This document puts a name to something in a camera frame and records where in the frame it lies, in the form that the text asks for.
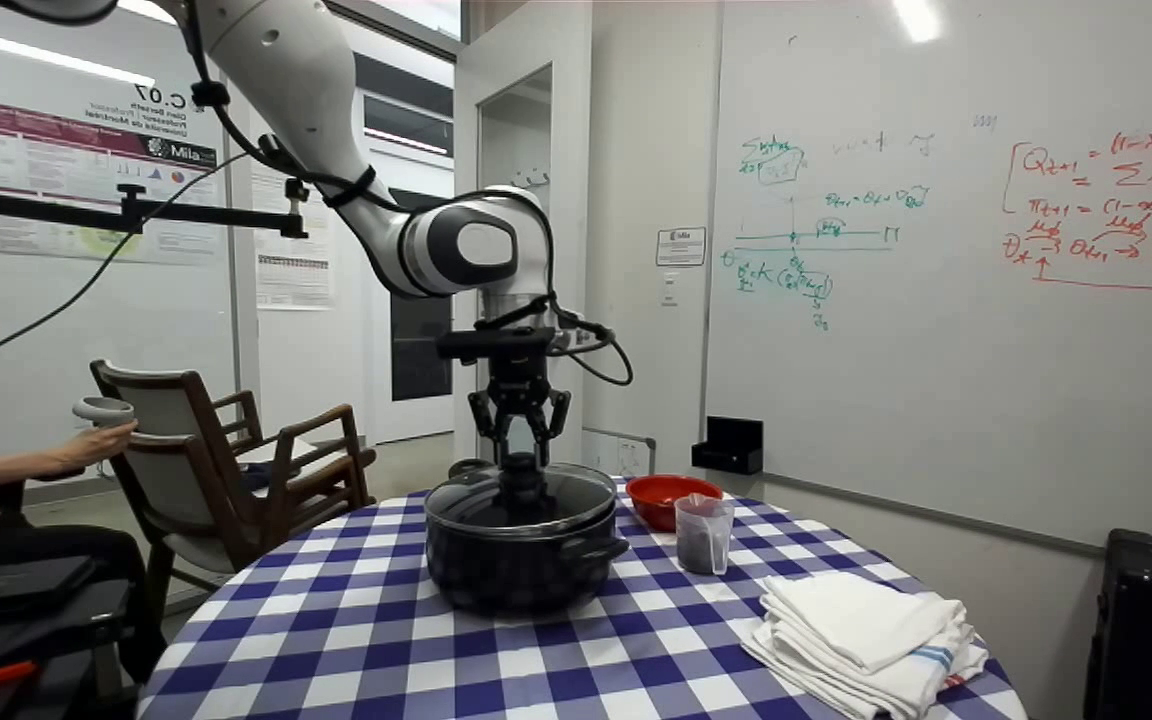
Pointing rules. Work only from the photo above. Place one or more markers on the black cooking pot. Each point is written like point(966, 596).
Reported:
point(498, 567)

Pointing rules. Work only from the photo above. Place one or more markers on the black office chair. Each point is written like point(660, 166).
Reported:
point(140, 649)

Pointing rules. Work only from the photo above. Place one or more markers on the black camera boom pole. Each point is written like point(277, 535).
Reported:
point(134, 215)

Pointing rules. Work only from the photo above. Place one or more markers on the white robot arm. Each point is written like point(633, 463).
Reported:
point(302, 77)

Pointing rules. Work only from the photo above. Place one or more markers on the red bowl with beans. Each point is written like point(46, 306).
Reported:
point(656, 499)

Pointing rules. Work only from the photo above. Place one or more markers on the blue white checkered tablecloth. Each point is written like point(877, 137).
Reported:
point(346, 626)

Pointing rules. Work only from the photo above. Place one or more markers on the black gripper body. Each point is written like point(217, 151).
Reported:
point(517, 378)

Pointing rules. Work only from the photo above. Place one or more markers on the folded white towels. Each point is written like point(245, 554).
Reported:
point(860, 645)

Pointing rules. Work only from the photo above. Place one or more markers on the glass lid with black knob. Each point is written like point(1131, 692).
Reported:
point(523, 489)

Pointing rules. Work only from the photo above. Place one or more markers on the wooden chair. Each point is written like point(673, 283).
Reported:
point(212, 489)

